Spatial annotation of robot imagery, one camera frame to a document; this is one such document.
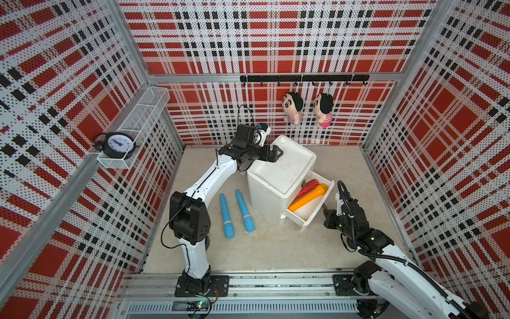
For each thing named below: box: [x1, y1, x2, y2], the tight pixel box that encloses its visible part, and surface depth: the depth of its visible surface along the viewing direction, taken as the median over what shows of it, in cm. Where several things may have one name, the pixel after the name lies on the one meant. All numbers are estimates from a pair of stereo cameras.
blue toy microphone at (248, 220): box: [235, 188, 256, 234], surface depth 92 cm
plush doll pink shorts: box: [314, 93, 334, 128], surface depth 97 cm
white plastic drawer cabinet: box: [247, 134, 336, 231], surface depth 82 cm
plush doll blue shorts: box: [282, 91, 304, 129], surface depth 95 cm
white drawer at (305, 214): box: [284, 170, 336, 227], surface depth 84 cm
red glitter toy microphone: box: [288, 178, 320, 206], surface depth 92 cm
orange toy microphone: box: [287, 183, 329, 213], surface depth 88 cm
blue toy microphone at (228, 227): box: [219, 193, 236, 240], surface depth 90 cm
